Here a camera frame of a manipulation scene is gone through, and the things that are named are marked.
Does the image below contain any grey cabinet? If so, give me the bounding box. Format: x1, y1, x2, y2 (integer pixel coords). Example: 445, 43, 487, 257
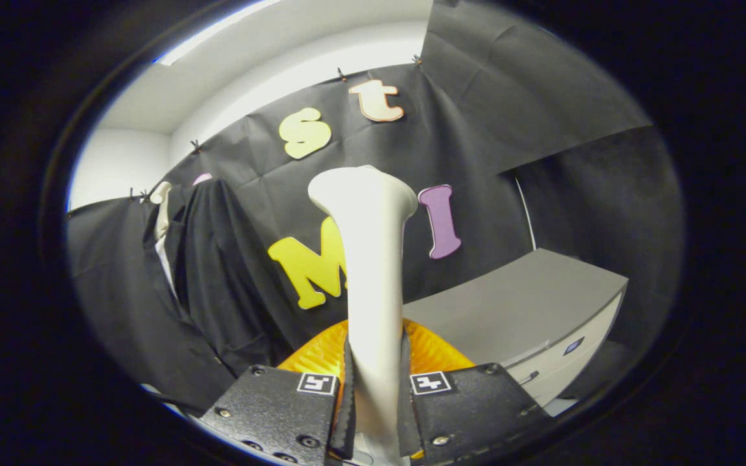
402, 248, 629, 408

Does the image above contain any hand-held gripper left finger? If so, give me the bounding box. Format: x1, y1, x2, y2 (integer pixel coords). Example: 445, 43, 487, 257
198, 319, 356, 466

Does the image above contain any white garment steamer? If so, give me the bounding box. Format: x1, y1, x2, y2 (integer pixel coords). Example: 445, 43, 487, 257
307, 165, 419, 466

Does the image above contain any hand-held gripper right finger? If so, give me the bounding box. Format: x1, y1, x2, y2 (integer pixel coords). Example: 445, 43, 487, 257
399, 319, 552, 466

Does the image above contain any black suit jacket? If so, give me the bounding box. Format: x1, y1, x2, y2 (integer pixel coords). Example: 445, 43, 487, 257
143, 179, 302, 383

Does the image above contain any thin white wall cable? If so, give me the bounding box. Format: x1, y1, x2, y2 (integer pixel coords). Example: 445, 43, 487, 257
515, 176, 537, 251

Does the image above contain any black backdrop cloth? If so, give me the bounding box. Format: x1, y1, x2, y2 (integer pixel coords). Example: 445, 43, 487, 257
65, 0, 684, 415

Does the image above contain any white clothes hanger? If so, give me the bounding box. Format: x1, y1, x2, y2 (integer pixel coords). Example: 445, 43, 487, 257
150, 181, 173, 241

